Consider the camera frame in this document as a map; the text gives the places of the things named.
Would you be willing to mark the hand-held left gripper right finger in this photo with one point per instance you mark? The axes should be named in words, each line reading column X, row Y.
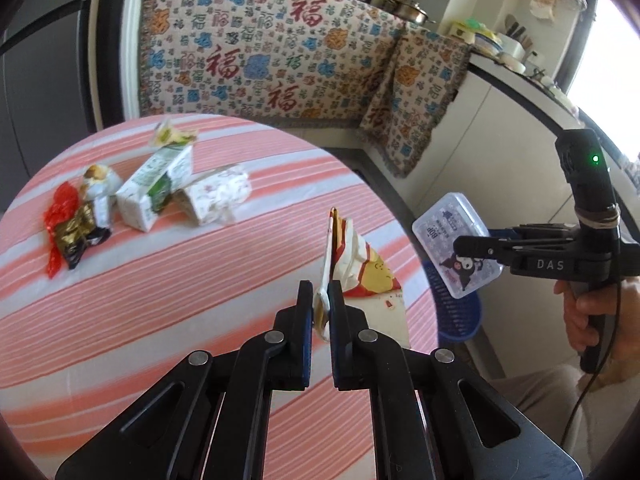
column 337, row 320

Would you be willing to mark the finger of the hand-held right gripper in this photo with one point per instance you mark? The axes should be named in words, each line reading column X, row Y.
column 530, row 232
column 480, row 249

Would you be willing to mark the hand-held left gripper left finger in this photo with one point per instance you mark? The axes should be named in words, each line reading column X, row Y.
column 304, row 320

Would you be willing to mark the clear cartoon plastic box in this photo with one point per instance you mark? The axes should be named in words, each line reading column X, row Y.
column 445, row 230

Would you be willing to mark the white cartoon paper bag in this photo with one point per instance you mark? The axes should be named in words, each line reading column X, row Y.
column 360, row 265

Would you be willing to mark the blue plastic basket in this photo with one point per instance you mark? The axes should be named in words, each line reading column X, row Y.
column 457, row 317

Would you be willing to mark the person's right hand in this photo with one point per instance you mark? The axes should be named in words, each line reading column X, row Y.
column 575, row 320

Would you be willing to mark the white kitchen base cabinet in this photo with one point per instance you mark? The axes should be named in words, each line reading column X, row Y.
column 500, row 160

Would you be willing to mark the pink striped tablecloth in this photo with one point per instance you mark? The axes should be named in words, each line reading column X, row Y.
column 175, row 300

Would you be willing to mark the white printed wrapper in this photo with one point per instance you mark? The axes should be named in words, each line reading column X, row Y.
column 215, row 192

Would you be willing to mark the person's beige pants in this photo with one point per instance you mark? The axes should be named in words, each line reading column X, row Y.
column 540, row 400

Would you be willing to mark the small printed blanket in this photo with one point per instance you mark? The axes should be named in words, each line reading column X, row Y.
column 415, row 100

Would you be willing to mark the white bowl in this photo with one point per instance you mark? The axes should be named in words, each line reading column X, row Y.
column 512, row 64

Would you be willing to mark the window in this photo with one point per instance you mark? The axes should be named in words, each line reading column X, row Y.
column 605, row 60

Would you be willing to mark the white knife holder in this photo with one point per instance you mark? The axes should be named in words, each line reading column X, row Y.
column 512, row 49

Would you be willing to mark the stack of food containers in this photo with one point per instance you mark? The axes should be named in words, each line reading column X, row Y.
column 472, row 37

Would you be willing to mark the green and white carton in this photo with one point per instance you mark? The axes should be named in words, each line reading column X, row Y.
column 145, row 185

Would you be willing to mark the yellow crumpled wrapper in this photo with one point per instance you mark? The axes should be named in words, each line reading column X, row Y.
column 170, row 136

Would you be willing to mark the hanging printed cloth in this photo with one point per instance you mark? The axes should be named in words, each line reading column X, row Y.
column 544, row 2

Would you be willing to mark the gold and black wrapper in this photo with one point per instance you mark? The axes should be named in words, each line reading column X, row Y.
column 75, row 235

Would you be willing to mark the brown and white wrapper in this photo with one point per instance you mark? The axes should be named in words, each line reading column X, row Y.
column 100, row 185

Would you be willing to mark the steel pot with lid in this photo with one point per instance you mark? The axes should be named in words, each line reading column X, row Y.
column 407, row 10

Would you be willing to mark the red crinkled wrapper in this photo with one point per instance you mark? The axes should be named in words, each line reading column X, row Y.
column 62, row 210

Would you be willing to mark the large printed blanket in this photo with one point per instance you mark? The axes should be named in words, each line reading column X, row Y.
column 250, row 60

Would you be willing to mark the grey refrigerator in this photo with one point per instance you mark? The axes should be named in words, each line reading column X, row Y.
column 40, row 85

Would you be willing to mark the black door frame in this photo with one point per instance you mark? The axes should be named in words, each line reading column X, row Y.
column 107, row 45

